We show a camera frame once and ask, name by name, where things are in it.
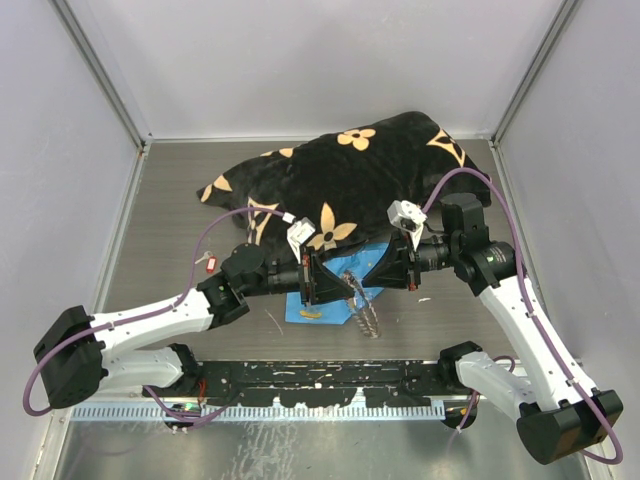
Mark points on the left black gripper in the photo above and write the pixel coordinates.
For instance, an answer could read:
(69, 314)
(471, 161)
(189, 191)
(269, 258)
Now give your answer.
(317, 283)

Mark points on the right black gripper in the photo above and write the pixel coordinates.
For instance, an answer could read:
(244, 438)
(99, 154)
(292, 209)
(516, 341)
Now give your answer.
(398, 267)

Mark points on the large metal keyring with rings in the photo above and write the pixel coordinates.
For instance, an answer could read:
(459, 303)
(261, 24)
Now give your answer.
(361, 308)

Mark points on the red key tag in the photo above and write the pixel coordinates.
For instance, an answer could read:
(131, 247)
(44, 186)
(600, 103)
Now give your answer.
(208, 261)

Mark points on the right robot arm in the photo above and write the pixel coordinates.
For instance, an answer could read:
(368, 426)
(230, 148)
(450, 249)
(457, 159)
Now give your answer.
(557, 408)

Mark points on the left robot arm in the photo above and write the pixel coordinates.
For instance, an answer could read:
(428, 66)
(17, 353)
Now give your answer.
(82, 354)

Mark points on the blue cartoon print cloth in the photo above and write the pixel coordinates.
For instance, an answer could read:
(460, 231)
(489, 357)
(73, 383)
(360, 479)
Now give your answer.
(339, 312)

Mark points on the black floral plush pillow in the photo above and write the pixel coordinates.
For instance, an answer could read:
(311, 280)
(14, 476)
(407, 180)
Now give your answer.
(342, 182)

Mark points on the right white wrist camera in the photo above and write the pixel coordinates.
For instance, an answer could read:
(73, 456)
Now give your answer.
(409, 219)

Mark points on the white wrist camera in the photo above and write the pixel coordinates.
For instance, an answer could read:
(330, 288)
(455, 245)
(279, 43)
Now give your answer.
(298, 234)
(409, 219)

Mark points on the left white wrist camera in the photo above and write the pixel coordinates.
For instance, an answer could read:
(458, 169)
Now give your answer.
(298, 234)

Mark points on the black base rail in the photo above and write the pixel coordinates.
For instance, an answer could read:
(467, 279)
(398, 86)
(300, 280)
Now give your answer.
(393, 383)

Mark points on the white slotted cable duct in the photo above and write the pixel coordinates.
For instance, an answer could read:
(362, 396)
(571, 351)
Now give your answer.
(356, 411)

